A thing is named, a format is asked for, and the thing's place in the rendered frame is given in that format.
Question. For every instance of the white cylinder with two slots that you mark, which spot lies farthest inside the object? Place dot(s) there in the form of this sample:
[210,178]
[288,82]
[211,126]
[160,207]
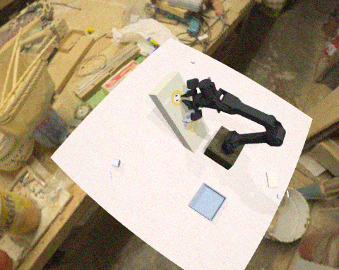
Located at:
[177,98]

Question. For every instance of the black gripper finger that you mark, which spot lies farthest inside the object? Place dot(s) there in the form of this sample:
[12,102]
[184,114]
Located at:
[186,95]
[188,103]

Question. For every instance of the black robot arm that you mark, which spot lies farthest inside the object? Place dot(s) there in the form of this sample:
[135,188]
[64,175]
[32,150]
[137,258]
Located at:
[230,104]

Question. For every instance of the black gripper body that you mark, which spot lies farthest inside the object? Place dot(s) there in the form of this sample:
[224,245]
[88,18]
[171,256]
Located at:
[196,97]

